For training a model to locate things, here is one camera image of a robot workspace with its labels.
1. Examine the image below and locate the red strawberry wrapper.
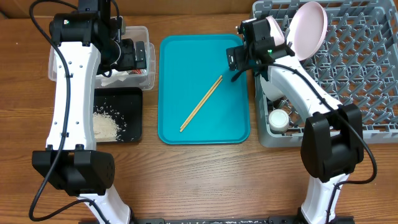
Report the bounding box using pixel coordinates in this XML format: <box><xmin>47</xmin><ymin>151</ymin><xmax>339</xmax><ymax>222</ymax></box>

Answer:
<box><xmin>129</xmin><ymin>69</ymin><xmax>147</xmax><ymax>75</ymax></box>

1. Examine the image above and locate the white napkin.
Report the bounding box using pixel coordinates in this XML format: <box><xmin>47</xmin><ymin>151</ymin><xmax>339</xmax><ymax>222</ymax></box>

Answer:
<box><xmin>97</xmin><ymin>70</ymin><xmax>134</xmax><ymax>86</ymax></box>

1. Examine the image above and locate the pink bowl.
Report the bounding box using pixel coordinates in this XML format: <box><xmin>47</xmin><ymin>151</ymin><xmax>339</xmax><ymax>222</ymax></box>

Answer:
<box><xmin>266</xmin><ymin>16</ymin><xmax>285</xmax><ymax>46</ymax></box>

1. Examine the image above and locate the pile of rice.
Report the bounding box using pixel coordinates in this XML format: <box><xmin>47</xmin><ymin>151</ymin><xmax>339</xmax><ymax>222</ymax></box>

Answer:
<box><xmin>93</xmin><ymin>106</ymin><xmax>127</xmax><ymax>142</ymax></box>

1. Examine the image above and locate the white cup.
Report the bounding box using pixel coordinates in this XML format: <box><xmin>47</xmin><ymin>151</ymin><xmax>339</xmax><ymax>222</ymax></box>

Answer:
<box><xmin>269</xmin><ymin>109</ymin><xmax>290</xmax><ymax>134</ymax></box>

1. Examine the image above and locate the pink plate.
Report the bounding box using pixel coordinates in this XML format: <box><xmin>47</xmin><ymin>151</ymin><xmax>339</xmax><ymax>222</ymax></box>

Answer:
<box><xmin>287</xmin><ymin>1</ymin><xmax>328</xmax><ymax>61</ymax></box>

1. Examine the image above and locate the grey bowl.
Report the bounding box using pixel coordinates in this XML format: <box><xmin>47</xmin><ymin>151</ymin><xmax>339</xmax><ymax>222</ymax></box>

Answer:
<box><xmin>260</xmin><ymin>77</ymin><xmax>284</xmax><ymax>101</ymax></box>

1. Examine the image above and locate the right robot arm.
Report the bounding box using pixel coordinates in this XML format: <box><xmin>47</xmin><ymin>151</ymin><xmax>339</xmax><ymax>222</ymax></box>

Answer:
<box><xmin>227</xmin><ymin>14</ymin><xmax>366</xmax><ymax>223</ymax></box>

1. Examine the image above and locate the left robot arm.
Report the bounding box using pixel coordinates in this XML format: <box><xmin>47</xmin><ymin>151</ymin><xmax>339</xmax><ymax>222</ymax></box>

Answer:
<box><xmin>32</xmin><ymin>1</ymin><xmax>146</xmax><ymax>223</ymax></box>

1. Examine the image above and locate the clear plastic bin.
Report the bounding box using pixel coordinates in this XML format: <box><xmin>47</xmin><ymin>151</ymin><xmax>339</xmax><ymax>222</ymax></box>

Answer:
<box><xmin>46</xmin><ymin>20</ymin><xmax>153</xmax><ymax>100</ymax></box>

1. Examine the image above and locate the black tray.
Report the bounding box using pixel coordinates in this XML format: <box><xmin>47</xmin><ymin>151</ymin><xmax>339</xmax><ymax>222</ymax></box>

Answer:
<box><xmin>93</xmin><ymin>87</ymin><xmax>143</xmax><ymax>143</ymax></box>

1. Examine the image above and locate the teal serving tray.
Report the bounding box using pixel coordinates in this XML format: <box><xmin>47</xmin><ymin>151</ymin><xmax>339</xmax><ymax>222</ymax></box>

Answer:
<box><xmin>158</xmin><ymin>34</ymin><xmax>251</xmax><ymax>144</ymax></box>

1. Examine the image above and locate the grey dish rack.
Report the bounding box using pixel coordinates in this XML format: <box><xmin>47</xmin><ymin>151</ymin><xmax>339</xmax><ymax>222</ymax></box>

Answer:
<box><xmin>250</xmin><ymin>1</ymin><xmax>397</xmax><ymax>147</ymax></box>

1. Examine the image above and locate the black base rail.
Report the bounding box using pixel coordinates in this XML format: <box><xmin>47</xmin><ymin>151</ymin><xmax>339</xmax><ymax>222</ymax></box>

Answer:
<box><xmin>77</xmin><ymin>214</ymin><xmax>355</xmax><ymax>224</ymax></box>

